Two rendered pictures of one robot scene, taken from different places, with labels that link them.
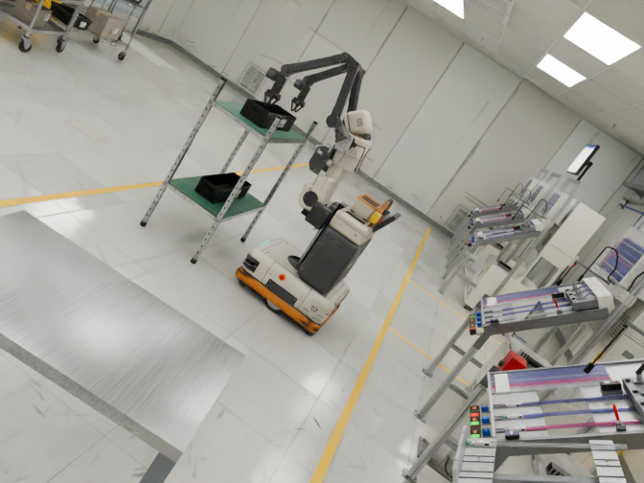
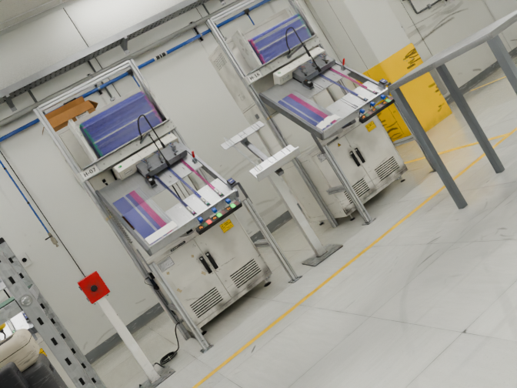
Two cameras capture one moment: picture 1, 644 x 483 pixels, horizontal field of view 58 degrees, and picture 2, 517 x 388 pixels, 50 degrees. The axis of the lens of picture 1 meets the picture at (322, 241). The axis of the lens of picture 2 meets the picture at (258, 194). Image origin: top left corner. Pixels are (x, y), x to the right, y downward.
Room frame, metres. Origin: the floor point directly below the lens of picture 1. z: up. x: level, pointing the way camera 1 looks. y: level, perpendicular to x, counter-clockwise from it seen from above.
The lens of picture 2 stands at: (3.61, 2.27, 0.97)
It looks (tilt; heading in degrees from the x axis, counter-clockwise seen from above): 6 degrees down; 243
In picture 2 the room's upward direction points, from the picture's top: 32 degrees counter-clockwise
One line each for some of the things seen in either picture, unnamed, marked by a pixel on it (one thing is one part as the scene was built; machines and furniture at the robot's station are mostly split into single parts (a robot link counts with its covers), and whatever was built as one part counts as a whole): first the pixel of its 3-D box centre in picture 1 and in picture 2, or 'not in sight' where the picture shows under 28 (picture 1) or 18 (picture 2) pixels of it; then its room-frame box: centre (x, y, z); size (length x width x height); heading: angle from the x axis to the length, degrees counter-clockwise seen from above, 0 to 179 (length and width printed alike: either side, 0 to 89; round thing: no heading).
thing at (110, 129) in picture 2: not in sight; (121, 124); (2.28, -1.50, 1.52); 0.51 x 0.13 x 0.27; 174
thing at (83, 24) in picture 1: (70, 16); not in sight; (6.66, 3.86, 0.29); 0.40 x 0.30 x 0.14; 174
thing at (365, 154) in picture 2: not in sight; (333, 132); (0.89, -1.29, 0.65); 1.01 x 0.73 x 1.29; 84
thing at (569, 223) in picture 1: (531, 251); not in sight; (7.00, -2.13, 0.95); 1.36 x 0.82 x 1.90; 84
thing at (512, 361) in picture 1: (475, 409); (121, 329); (3.09, -1.24, 0.39); 0.24 x 0.24 x 0.78; 84
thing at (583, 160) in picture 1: (585, 163); not in sight; (7.02, -1.98, 2.10); 0.58 x 0.14 x 0.41; 174
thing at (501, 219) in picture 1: (520, 234); not in sight; (8.44, -2.28, 0.95); 1.37 x 0.82 x 1.90; 84
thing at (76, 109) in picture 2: not in sight; (81, 107); (2.36, -1.81, 1.82); 0.68 x 0.30 x 0.20; 174
